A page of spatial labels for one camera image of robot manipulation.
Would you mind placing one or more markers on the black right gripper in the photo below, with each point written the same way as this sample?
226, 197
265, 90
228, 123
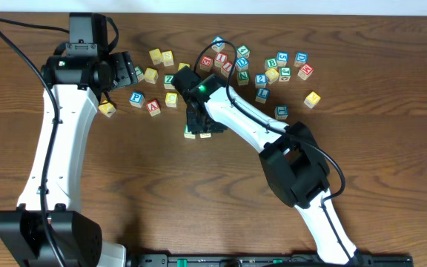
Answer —
195, 128

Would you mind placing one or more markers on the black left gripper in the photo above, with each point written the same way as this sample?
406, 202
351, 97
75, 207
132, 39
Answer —
125, 69

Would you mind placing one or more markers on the yellow O letter block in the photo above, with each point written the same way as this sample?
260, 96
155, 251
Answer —
183, 65

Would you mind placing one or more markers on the green R letter block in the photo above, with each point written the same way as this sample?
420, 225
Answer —
188, 134

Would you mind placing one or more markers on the green B letter block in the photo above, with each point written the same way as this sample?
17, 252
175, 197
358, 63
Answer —
271, 63

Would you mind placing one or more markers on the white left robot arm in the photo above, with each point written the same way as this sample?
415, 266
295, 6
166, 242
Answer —
47, 227

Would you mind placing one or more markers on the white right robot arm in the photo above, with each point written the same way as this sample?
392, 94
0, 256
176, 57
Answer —
295, 167

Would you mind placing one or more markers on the yellow C letter block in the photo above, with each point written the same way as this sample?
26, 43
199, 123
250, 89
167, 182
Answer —
171, 100

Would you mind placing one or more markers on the green Z letter block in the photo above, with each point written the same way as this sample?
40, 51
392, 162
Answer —
167, 82

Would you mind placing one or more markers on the red E letter block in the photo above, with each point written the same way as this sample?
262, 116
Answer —
206, 63

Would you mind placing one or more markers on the red I block lower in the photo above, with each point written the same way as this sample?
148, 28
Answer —
226, 68

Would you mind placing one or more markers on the red i block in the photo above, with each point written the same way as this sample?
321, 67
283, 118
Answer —
220, 59
226, 68

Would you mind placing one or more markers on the red I block upper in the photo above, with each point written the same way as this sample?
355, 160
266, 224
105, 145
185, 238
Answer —
220, 59

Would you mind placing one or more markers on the yellow S letter block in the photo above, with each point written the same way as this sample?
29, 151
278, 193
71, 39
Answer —
167, 58

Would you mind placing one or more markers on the red A letter block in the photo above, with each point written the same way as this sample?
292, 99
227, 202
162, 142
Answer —
153, 108

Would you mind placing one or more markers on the yellow block beside gripper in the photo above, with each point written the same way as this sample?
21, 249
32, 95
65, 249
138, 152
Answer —
151, 75

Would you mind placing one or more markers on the blue L block top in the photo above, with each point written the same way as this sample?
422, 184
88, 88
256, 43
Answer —
218, 44

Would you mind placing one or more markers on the blue l block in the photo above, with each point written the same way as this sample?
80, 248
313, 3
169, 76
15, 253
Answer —
262, 95
218, 44

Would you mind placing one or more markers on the green N letter block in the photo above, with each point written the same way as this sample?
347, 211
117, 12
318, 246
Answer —
243, 78

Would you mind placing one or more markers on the yellow block top left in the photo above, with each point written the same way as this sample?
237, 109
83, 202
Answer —
156, 56

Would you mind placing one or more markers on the green block behind left gripper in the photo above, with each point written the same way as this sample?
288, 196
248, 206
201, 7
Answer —
139, 73

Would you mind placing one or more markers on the yellow block far left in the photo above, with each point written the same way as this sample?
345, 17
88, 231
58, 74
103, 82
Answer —
107, 108

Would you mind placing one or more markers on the blue D block centre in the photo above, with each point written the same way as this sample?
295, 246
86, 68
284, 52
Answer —
242, 64

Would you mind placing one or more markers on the blue d block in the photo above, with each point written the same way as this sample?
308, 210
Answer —
242, 64
300, 59

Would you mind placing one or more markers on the blue P letter block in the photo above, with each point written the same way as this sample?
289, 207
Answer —
137, 99

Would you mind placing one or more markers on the green 4 number block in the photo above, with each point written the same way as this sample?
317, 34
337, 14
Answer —
243, 51

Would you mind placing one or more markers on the blue 2 number block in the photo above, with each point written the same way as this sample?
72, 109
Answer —
260, 81

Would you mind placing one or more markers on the blue L block lower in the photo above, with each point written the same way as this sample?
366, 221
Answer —
262, 95

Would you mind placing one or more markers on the yellow block near B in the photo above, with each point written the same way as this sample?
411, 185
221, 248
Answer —
272, 75

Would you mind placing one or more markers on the blue T letter block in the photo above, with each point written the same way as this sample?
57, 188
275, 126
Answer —
281, 112

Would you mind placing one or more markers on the green J letter block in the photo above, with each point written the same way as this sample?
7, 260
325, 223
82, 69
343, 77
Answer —
284, 74

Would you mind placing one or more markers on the blue S letter block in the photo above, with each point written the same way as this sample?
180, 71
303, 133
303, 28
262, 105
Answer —
282, 58

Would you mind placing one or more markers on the blue D block right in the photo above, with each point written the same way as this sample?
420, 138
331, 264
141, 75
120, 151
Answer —
300, 59

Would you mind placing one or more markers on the red M letter block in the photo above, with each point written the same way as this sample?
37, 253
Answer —
305, 71

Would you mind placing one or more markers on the yellow block far right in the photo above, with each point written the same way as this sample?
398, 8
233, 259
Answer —
312, 99

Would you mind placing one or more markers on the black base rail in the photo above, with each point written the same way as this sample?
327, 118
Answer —
362, 260

